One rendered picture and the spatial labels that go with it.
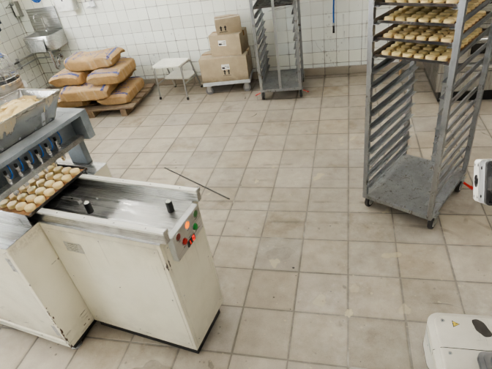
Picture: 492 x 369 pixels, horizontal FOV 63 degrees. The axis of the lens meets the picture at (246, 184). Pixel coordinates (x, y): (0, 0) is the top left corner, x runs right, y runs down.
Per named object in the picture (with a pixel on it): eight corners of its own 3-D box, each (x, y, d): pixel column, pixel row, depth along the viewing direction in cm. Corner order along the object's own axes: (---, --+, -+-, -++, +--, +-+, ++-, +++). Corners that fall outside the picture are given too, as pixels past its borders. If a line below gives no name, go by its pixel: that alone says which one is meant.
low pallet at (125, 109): (51, 120, 523) (47, 113, 517) (81, 96, 587) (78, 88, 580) (135, 115, 497) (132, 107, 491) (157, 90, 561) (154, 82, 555)
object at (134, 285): (97, 329, 237) (31, 213, 187) (131, 285, 262) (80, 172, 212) (200, 360, 211) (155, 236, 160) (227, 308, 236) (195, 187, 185)
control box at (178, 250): (173, 261, 175) (165, 237, 167) (198, 225, 193) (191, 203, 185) (179, 262, 174) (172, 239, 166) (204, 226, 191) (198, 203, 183)
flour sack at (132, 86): (128, 105, 497) (124, 94, 489) (97, 107, 505) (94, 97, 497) (147, 83, 555) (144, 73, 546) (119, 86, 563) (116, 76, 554)
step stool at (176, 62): (203, 86, 547) (196, 53, 521) (188, 99, 513) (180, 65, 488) (175, 86, 563) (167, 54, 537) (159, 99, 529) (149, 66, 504)
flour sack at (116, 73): (119, 86, 480) (115, 72, 470) (88, 88, 487) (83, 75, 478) (139, 65, 538) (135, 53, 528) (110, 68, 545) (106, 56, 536)
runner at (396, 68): (375, 88, 234) (375, 83, 232) (370, 88, 235) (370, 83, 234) (420, 53, 269) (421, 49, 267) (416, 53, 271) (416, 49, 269)
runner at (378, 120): (373, 129, 249) (373, 125, 247) (368, 128, 251) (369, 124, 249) (416, 91, 284) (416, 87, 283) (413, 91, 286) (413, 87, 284)
